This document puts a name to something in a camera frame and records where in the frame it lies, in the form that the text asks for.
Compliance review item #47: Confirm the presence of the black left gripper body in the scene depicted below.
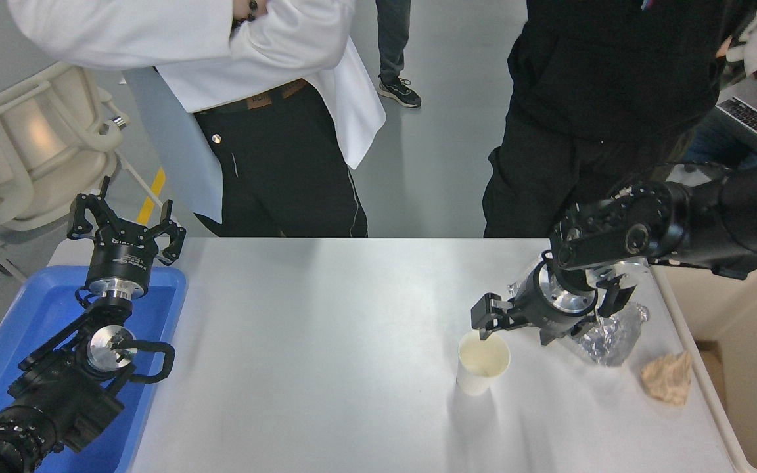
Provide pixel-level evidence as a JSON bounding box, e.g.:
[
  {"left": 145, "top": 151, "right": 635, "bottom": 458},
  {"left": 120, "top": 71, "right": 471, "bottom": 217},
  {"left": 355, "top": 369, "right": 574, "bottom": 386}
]
[{"left": 86, "top": 223, "right": 154, "bottom": 284}]

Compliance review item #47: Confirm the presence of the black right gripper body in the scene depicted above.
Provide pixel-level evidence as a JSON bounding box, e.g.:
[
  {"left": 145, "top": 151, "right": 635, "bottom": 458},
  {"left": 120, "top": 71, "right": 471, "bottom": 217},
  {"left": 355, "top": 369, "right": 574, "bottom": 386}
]
[{"left": 509, "top": 271, "right": 577, "bottom": 346}]

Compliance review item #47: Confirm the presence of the white paper cup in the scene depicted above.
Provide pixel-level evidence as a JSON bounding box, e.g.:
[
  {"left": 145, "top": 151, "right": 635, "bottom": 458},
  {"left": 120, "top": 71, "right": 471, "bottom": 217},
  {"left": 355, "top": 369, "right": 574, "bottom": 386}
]
[{"left": 455, "top": 328, "right": 511, "bottom": 397}]

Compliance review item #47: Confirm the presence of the cream plastic chair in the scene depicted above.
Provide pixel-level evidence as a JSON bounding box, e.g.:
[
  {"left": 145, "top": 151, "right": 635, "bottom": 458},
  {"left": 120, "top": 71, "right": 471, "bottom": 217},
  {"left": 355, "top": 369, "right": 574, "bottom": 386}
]
[{"left": 0, "top": 60, "right": 165, "bottom": 282}]

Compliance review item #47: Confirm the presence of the crumpled foil tray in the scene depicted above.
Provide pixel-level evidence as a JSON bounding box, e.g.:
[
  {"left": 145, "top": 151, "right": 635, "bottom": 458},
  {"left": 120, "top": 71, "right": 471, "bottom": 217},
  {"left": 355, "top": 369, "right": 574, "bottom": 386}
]
[{"left": 507, "top": 258, "right": 651, "bottom": 367}]

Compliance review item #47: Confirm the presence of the blue plastic tray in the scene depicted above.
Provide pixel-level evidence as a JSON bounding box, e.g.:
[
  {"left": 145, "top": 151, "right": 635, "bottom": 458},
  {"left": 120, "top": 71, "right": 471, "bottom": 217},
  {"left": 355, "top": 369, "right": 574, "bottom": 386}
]
[{"left": 0, "top": 265, "right": 188, "bottom": 473}]

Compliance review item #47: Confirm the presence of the crumpled tan paper ball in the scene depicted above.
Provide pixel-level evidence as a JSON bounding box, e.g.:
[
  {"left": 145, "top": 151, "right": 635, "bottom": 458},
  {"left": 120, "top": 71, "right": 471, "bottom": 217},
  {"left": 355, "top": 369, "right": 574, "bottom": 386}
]
[{"left": 640, "top": 350, "right": 693, "bottom": 406}]

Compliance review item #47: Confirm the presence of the large pale bin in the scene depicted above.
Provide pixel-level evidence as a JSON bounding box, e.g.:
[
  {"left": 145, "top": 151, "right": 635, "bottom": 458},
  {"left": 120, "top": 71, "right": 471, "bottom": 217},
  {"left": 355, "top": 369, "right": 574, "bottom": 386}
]
[{"left": 651, "top": 248, "right": 757, "bottom": 473}]

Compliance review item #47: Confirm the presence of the grey laptop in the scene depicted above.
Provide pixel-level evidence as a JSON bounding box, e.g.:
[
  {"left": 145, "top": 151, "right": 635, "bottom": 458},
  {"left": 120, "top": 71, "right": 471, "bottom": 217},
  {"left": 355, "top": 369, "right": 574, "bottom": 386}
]
[{"left": 714, "top": 79, "right": 757, "bottom": 155}]

